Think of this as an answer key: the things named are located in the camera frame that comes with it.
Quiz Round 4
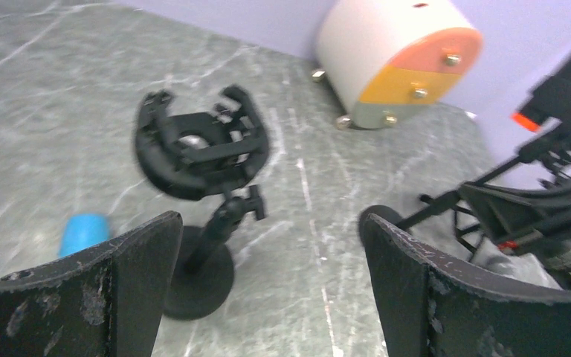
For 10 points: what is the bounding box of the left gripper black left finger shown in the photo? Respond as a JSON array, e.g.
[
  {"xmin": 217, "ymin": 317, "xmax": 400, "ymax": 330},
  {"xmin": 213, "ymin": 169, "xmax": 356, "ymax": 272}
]
[{"xmin": 0, "ymin": 211, "xmax": 183, "ymax": 356}]

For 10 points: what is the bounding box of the black round-base shock-mount stand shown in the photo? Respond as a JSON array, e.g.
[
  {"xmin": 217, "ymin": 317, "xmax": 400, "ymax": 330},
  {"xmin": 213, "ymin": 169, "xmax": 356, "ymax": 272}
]
[{"xmin": 134, "ymin": 84, "xmax": 271, "ymax": 321}]

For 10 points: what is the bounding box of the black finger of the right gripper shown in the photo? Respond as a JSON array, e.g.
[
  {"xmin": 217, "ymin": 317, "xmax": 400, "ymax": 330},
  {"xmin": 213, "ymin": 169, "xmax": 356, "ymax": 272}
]
[{"xmin": 457, "ymin": 182, "xmax": 571, "ymax": 257}]

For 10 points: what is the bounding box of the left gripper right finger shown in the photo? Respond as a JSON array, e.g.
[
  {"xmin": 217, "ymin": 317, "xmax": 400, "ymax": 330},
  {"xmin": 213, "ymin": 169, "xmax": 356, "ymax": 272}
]
[{"xmin": 361, "ymin": 213, "xmax": 571, "ymax": 356}]

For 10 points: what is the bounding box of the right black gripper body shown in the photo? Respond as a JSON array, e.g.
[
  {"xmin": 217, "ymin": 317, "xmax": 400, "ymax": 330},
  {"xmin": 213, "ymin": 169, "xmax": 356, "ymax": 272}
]
[{"xmin": 497, "ymin": 217, "xmax": 571, "ymax": 290}]

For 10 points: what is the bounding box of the black round-base clip stand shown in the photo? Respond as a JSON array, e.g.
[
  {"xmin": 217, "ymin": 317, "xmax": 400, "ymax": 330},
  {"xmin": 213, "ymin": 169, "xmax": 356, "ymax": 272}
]
[{"xmin": 358, "ymin": 56, "xmax": 571, "ymax": 239}]

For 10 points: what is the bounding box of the white orange yellow cylinder container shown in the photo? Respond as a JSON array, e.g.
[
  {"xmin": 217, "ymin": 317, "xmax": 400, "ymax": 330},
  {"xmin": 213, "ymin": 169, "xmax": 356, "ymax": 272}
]
[{"xmin": 312, "ymin": 0, "xmax": 483, "ymax": 129}]

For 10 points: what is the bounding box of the cyan blue microphone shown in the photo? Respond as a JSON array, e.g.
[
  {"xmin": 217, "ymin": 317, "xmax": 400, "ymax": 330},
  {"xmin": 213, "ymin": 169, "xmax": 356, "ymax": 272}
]
[{"xmin": 58, "ymin": 213, "xmax": 110, "ymax": 258}]

